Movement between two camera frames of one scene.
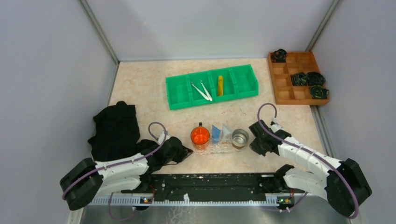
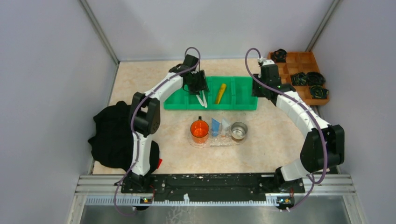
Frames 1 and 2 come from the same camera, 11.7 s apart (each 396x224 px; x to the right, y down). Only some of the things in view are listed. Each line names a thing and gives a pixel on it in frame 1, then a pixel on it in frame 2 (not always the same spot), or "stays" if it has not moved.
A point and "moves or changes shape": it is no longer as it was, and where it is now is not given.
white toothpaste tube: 225,133 moves or changes shape
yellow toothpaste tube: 220,80 → 220,93
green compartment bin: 238,80 moves or changes shape
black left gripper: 178,151 → 197,88
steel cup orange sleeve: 240,137 moves or changes shape
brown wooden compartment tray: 285,93 stays
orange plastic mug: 200,136 moves or changes shape
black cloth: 116,134 stays
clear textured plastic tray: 218,144 moves or changes shape
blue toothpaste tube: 215,134 moves or changes shape
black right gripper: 258,141 → 256,91
